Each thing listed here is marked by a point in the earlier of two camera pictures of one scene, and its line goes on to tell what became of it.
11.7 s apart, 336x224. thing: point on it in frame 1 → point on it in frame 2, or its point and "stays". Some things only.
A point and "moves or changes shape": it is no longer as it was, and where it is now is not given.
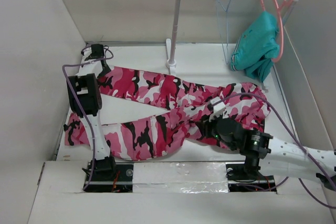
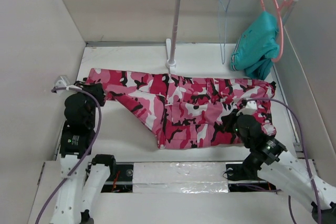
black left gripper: [106, 71] → [96, 89]
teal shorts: [257, 46] stays
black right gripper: [204, 126] → [229, 118]
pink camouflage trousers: [133, 138] moves or changes shape
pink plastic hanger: [280, 8] stays
